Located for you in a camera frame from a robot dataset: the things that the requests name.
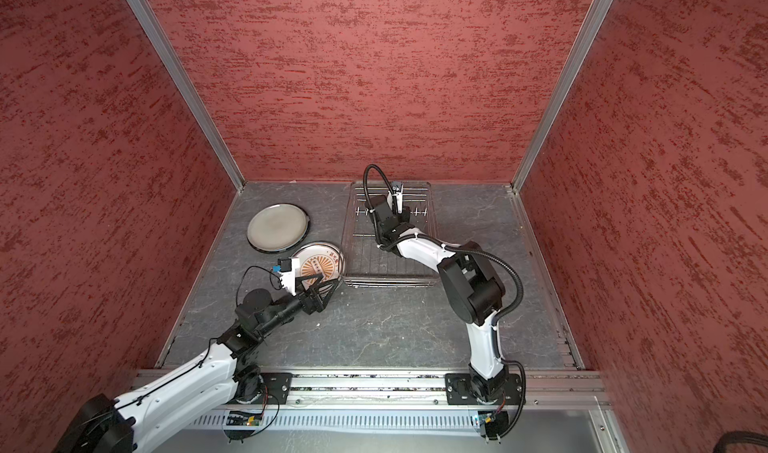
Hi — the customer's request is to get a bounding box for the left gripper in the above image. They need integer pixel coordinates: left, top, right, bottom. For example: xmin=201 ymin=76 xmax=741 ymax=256
xmin=258 ymin=271 xmax=340 ymax=337

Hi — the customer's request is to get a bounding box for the plain grey white plate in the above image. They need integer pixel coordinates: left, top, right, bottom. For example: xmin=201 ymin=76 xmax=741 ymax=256
xmin=246 ymin=203 xmax=310 ymax=246

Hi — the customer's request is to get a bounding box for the left aluminium corner post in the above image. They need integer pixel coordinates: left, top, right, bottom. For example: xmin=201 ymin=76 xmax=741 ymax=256
xmin=126 ymin=0 xmax=246 ymax=194

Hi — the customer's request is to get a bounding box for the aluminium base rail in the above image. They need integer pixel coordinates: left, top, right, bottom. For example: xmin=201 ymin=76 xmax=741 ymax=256
xmin=268 ymin=368 xmax=612 ymax=410

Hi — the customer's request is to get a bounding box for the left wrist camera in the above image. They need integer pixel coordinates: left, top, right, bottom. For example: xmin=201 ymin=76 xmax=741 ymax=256
xmin=272 ymin=257 xmax=300 ymax=296

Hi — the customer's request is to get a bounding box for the wire dish rack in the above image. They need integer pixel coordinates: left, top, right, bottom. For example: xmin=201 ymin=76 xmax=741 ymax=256
xmin=342 ymin=181 xmax=438 ymax=287

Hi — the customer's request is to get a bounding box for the aluminium corner post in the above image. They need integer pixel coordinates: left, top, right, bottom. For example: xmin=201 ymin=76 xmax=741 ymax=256
xmin=126 ymin=0 xmax=246 ymax=194
xmin=511 ymin=0 xmax=614 ymax=195

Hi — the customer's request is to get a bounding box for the right aluminium corner post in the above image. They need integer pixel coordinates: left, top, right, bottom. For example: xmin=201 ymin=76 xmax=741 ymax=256
xmin=511 ymin=0 xmax=614 ymax=195

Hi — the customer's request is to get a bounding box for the black cable bottom right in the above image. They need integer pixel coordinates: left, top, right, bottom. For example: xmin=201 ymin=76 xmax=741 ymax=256
xmin=712 ymin=431 xmax=768 ymax=453

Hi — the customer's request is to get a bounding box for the circuit board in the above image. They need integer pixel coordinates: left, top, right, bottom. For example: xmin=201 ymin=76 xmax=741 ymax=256
xmin=226 ymin=411 xmax=264 ymax=428
xmin=475 ymin=411 xmax=511 ymax=441

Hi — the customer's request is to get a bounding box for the right circuit board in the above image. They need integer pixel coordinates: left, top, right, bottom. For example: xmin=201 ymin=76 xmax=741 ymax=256
xmin=475 ymin=411 xmax=511 ymax=441

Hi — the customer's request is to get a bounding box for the left circuit board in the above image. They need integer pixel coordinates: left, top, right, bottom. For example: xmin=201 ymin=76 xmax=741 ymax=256
xmin=226 ymin=411 xmax=264 ymax=428

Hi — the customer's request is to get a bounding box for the dark striped rim plate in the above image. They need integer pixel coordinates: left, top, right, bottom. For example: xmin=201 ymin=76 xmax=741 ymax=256
xmin=247 ymin=237 xmax=304 ymax=254

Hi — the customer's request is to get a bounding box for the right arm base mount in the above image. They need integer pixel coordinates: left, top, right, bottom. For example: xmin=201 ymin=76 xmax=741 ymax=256
xmin=444 ymin=371 xmax=524 ymax=406

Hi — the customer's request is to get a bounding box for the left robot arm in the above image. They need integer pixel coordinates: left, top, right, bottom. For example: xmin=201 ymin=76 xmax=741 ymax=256
xmin=54 ymin=274 xmax=340 ymax=452

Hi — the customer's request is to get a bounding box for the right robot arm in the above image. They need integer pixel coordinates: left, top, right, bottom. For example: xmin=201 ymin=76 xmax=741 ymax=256
xmin=366 ymin=195 xmax=508 ymax=404

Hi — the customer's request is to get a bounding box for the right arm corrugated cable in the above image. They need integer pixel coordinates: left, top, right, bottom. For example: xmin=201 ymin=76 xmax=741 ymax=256
xmin=362 ymin=163 xmax=528 ymax=406

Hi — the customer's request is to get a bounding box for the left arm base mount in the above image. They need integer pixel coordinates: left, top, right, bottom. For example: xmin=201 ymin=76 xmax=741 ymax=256
xmin=235 ymin=372 xmax=293 ymax=405

